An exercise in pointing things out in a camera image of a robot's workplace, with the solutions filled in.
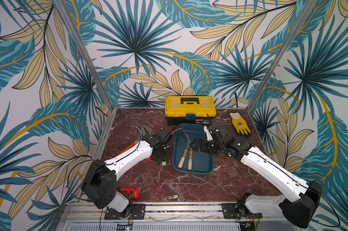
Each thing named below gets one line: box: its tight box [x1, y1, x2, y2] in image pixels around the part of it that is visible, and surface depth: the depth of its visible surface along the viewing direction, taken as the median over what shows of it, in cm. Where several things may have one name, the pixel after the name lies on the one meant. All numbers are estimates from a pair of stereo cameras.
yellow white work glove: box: [229, 112, 251, 135], surface depth 111 cm
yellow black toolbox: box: [164, 95, 217, 125], surface depth 100 cm
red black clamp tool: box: [120, 186, 142, 199], surface depth 81 cm
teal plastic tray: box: [172, 123, 215, 176], surface depth 92 cm
